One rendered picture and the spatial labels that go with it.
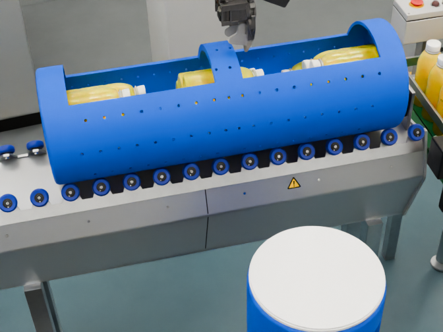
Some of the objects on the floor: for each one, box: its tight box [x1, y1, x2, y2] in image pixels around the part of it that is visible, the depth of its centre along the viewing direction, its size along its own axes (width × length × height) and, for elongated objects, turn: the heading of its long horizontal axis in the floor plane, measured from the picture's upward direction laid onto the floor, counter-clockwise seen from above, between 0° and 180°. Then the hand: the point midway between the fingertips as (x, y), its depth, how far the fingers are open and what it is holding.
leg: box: [359, 218, 383, 257], centre depth 247 cm, size 6×6×63 cm
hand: (248, 45), depth 185 cm, fingers closed
